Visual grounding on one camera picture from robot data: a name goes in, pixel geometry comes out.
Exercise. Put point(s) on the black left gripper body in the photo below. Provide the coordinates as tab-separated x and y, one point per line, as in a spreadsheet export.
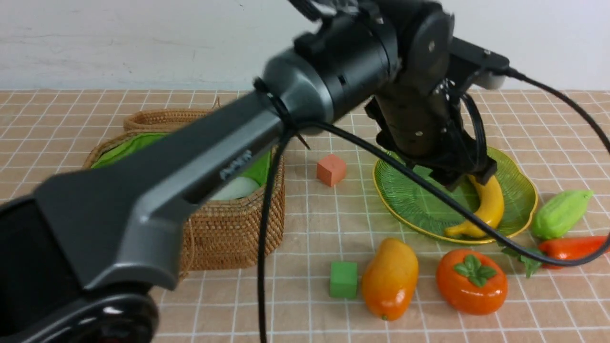
441	131

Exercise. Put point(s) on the yellow banana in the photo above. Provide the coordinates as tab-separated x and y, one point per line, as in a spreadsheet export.
491	210

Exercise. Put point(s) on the orange yellow mango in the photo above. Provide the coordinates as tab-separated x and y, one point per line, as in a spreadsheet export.
390	280

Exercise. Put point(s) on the orange persimmon with green calyx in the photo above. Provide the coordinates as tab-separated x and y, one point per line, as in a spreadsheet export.
471	282

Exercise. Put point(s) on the light green chayote gourd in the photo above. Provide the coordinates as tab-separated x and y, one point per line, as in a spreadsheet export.
558	216

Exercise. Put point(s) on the orange carrot with green leaves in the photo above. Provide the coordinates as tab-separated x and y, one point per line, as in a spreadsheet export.
562	248

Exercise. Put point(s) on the white radish with green leaves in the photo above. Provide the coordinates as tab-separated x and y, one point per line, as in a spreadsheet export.
239	187

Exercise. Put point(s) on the green glass leaf-shaped plate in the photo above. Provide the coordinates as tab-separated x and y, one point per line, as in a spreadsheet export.
426	214

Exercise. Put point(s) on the orange-pink foam cube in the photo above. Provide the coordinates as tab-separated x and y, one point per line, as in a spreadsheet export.
331	170

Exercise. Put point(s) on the green foam cube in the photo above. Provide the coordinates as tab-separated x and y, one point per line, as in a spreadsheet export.
344	279

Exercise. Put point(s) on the woven wicker basket green lining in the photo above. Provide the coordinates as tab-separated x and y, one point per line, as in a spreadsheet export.
222	235

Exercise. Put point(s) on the woven wicker basket lid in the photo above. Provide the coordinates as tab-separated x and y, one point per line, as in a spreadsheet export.
166	119

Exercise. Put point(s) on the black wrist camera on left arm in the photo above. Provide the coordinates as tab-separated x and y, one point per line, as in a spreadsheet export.
471	64

